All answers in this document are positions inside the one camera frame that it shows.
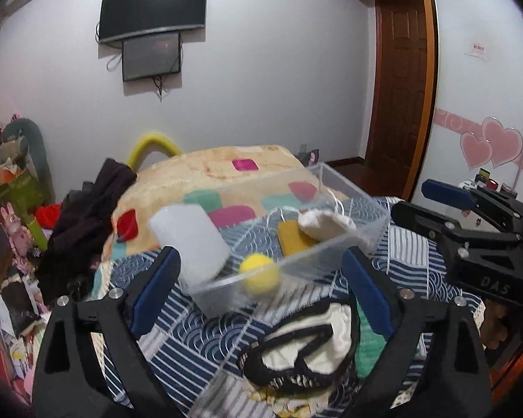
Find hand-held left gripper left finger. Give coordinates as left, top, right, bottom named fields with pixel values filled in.
left=31, top=246, right=183, bottom=418

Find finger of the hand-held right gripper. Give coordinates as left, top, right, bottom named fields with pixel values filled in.
left=421, top=179, right=523, bottom=228
left=391, top=200, right=522, bottom=250

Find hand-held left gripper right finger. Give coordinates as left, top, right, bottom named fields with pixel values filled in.
left=341, top=246, right=494, bottom=418

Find white black-trimmed eye mask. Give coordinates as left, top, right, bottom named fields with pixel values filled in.
left=243, top=298, right=361, bottom=398

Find white foam block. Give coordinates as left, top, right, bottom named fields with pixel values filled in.
left=149, top=204, right=231, bottom=286

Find clear plastic container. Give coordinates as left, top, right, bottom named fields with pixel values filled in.
left=181, top=162, right=391, bottom=320

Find small dark jars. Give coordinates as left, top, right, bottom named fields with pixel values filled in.
left=474, top=167, right=520, bottom=199

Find green knit cloth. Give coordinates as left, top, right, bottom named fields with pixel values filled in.
left=352, top=286, right=395, bottom=379

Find blue patterned quilt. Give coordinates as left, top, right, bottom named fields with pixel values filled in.
left=91, top=195, right=485, bottom=418

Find white sock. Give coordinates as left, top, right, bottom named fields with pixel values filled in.
left=297, top=210, right=358, bottom=241

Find dark clothing pile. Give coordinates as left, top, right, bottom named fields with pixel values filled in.
left=37, top=158, right=138, bottom=308

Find yellow sponge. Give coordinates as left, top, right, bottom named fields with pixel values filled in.
left=276, top=220, right=319, bottom=257

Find yellow foam ball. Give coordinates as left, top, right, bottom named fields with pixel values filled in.
left=239, top=253, right=282, bottom=295

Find beige blanket with coloured squares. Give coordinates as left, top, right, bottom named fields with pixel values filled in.
left=111, top=144, right=350, bottom=258

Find brown wooden door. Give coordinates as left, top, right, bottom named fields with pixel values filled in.
left=363, top=0, right=440, bottom=203

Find red cloth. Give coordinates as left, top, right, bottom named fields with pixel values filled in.
left=37, top=203, right=65, bottom=230

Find green bottle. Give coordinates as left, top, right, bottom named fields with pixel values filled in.
left=24, top=213, right=48, bottom=252

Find pile of papers and clutter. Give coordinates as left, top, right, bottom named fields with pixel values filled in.
left=0, top=117, right=53, bottom=401

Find yellow foam tube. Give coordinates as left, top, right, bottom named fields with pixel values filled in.
left=126, top=131, right=184, bottom=171

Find pink bunny toy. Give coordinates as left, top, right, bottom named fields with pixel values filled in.
left=0, top=203, right=32, bottom=267

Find green plastic crate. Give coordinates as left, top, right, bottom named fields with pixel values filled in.
left=0, top=169, right=45, bottom=215

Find grey-green padded chair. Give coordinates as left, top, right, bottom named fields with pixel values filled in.
left=2, top=118, right=55, bottom=193

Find pink heart wall stickers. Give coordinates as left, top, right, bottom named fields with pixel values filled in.
left=459, top=115, right=523, bottom=170

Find red print wall sticker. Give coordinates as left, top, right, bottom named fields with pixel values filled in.
left=464, top=42, right=491, bottom=60

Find small black wall monitor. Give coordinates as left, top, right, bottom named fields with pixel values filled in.
left=121, top=32, right=183, bottom=83

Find black wall television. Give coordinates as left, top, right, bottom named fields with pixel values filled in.
left=98, top=0, right=209, bottom=45

